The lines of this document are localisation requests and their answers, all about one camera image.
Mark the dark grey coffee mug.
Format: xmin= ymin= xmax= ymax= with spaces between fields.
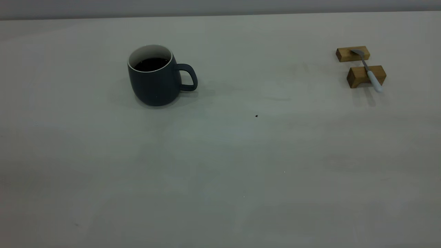
xmin=127 ymin=44 xmax=198 ymax=107

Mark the metal spoon with white handle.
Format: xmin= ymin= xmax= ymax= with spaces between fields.
xmin=350 ymin=49 xmax=384 ymax=93

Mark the flat wooden block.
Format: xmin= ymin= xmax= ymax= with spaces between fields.
xmin=336 ymin=46 xmax=371 ymax=63

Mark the arched wooden block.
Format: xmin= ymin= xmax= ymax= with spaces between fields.
xmin=346 ymin=65 xmax=387 ymax=89

